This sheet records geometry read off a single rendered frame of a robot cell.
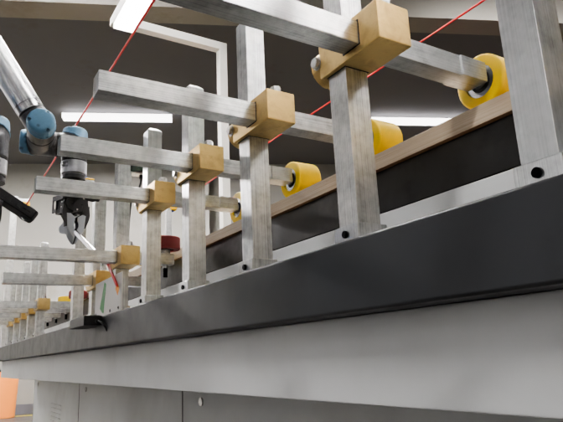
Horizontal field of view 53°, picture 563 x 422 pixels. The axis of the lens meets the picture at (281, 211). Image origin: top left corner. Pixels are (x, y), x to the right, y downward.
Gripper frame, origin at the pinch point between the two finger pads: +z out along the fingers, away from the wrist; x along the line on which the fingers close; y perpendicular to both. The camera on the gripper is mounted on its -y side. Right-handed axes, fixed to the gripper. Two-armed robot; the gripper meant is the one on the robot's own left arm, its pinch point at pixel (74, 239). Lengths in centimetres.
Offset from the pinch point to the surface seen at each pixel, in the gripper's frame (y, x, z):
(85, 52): 274, -171, -241
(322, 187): -91, 4, 5
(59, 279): 0.7, 3.5, 11.9
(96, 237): 0.5, -7.9, -1.8
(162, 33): 82, -100, -147
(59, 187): -43, 30, 0
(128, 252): -29.9, 2.9, 8.5
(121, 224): -23.1, 0.2, -0.3
